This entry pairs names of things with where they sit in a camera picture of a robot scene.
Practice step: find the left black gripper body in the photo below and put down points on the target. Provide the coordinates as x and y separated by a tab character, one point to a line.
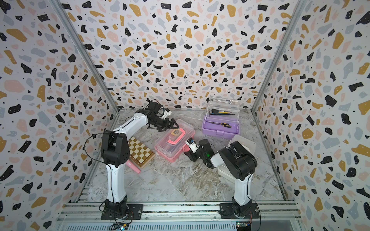
162	124

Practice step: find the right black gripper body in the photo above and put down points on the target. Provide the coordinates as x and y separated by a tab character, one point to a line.
198	155

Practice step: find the pink toolbox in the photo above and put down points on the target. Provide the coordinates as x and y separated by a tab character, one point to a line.
173	142

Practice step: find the white toolbox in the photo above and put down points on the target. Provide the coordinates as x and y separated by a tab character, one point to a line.
238	158

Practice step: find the purple toolbox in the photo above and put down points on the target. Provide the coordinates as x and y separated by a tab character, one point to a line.
222	104

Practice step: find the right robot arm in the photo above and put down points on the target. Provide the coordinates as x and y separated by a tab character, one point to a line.
242	188

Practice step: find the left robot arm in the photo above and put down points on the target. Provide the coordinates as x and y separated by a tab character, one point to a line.
115	153

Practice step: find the screwdriver in purple box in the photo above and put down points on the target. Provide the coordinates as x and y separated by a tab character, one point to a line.
221	124

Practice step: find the wooden checkerboard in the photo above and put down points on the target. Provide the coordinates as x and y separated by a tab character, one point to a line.
140	154

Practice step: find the tool set in purple tray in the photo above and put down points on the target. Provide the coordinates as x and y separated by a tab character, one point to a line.
218	112

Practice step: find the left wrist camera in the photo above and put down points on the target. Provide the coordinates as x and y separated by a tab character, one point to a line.
158	109

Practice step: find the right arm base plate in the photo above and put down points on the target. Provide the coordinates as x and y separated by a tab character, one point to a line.
234	210

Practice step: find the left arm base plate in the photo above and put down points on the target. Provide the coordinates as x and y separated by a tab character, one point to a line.
120	213

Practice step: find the aluminium front rail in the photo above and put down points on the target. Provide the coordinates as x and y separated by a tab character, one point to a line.
182	216

